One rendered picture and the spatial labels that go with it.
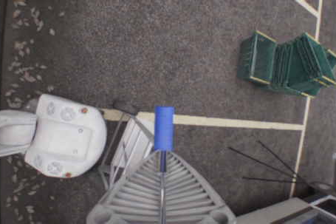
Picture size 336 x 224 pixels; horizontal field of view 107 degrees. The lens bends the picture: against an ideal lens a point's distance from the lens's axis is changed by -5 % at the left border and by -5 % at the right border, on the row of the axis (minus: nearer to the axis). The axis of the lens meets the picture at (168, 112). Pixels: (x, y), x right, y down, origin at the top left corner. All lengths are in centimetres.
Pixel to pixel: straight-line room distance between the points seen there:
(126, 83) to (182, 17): 101
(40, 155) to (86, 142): 31
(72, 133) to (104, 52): 79
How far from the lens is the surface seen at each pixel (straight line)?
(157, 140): 24
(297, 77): 219
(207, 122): 185
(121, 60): 149
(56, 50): 158
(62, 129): 123
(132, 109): 121
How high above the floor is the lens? 144
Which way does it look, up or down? 68 degrees down
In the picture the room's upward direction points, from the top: 105 degrees clockwise
